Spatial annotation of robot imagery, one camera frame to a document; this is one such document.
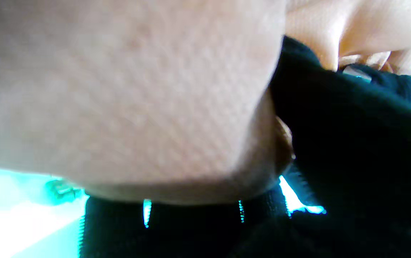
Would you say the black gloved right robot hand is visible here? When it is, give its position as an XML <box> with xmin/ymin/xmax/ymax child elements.
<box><xmin>78</xmin><ymin>36</ymin><xmax>411</xmax><ymax>258</ymax></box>

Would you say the red shirt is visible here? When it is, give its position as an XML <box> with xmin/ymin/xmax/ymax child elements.
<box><xmin>0</xmin><ymin>0</ymin><xmax>411</xmax><ymax>205</ymax></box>

